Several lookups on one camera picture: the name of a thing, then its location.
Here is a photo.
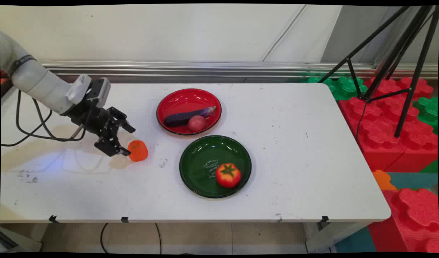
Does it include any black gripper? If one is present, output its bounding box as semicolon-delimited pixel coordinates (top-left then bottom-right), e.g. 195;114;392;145
63;99;136;157

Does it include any orange toy fruit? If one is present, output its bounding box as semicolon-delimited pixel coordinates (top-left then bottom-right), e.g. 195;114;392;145
128;140;148;162

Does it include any purple toy eggplant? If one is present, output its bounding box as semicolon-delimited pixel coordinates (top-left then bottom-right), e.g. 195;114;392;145
164;106;217;127

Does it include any red round plate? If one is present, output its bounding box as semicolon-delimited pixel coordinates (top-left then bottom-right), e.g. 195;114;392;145
156;88;222;136

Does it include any pink round toy fruit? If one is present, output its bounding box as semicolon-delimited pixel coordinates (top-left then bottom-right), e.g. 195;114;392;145
188;115;206;132

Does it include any green round plate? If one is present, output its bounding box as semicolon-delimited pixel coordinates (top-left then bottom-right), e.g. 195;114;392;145
179;135;252;199

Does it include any red toy tomato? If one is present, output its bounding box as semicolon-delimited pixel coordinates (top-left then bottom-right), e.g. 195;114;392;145
215;163;242;189

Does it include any small red orange object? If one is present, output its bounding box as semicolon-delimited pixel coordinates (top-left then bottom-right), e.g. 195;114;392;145
0;69;9;98

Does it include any grey table leg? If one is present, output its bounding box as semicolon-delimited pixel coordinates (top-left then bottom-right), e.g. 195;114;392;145
0;224;43;253

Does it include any green foam block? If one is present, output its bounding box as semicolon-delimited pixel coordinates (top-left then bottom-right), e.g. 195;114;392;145
301;73;369;101
412;96;439;135

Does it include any white table leg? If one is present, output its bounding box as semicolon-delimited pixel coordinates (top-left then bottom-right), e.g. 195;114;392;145
305;220;372;253

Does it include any large red foam block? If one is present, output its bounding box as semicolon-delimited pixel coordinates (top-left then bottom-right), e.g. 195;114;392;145
384;120;439;173
338;96;406;172
363;76;435;108
368;188;439;253

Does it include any orange foam piece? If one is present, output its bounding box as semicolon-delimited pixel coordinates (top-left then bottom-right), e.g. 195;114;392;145
372;170;398;191

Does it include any black tripod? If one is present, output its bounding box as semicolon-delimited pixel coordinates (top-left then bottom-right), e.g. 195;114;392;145
318;5;439;138

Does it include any teal foam mat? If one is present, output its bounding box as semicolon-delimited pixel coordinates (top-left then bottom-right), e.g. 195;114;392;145
384;171;439;190

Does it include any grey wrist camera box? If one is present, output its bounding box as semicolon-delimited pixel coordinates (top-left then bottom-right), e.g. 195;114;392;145
66;74;111;108

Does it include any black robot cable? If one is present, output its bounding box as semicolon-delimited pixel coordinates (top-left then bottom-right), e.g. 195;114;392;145
1;99;57;147
15;90;87;142

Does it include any black floor cable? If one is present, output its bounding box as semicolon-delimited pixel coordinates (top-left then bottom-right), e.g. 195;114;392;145
100;223;163;254

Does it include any aluminium wall rail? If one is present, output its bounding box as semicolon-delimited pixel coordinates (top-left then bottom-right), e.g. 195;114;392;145
37;60;439;84

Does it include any thin black tripod cable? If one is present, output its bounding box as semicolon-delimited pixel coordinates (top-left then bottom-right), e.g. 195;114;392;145
355;101;368;141

